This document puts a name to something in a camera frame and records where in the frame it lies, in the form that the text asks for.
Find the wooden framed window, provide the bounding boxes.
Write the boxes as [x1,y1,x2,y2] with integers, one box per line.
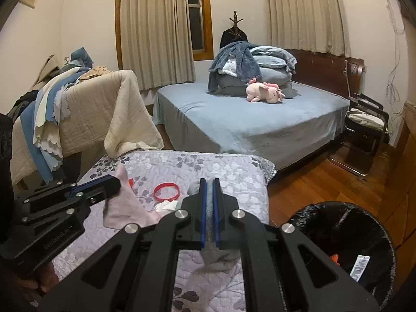
[187,0,214,61]

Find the wooden coat rack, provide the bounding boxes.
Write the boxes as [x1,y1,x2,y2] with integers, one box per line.
[227,10,239,33]

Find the beige quilted cover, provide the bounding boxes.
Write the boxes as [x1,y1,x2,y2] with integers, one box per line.
[11,70,165,183]

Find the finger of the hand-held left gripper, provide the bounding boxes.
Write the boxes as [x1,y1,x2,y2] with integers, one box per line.
[23,178,121,225]
[24,175,114,207]

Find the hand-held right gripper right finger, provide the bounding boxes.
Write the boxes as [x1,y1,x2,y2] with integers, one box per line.
[213,177,381,312]

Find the black metal chair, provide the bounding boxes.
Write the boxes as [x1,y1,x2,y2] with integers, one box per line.
[328,93,390,178]

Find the pile of blue blankets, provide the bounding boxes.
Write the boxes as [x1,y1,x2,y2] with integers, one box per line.
[208,42,298,99]

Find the wooden side cabinet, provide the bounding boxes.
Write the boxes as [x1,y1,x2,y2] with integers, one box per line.
[377,101,416,231]

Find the bed with blue sheet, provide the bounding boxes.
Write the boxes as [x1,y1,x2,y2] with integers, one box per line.
[152,80,352,178]

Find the black lined trash bin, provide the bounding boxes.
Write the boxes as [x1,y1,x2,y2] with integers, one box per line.
[288,201,398,312]

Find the dark clothing pile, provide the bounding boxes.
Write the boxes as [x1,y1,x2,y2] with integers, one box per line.
[6,89,40,124]

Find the olive cloth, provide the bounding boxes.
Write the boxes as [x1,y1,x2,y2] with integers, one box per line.
[31,55,66,92]

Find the red ring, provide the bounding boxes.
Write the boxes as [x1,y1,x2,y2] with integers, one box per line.
[153,184,181,202]

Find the pink cloth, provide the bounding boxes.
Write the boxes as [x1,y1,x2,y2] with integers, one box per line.
[103,164,163,230]

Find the tan crumpled cloth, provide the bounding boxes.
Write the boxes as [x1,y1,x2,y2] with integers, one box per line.
[78,66,114,81]

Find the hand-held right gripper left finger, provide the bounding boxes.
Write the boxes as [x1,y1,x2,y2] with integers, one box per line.
[39,178,209,312]

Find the dark wooden headboard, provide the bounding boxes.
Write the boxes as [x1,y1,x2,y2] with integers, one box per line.
[286,49,365,100]

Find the dark coat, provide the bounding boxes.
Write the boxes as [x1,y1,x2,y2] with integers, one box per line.
[220,29,249,49]

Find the chair cushion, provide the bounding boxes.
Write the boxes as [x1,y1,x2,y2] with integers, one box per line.
[346,109,387,133]

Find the blue and white scalloped cloth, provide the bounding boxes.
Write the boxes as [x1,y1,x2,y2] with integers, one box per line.
[21,47,95,183]

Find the pink plush toy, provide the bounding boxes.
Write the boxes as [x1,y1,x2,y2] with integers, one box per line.
[245,77,287,103]

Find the floral purple quilt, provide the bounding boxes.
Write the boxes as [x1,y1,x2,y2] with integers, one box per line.
[54,149,277,312]

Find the beige curtain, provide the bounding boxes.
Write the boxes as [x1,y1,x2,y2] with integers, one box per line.
[120,0,197,91]
[266,0,352,57]

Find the person's left hand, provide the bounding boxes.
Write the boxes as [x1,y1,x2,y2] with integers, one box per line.
[18,261,64,298]

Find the white crumpled tissue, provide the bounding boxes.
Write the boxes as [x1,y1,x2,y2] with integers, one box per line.
[154,200,179,212]

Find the hanging cables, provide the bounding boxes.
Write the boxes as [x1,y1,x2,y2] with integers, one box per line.
[385,0,407,118]

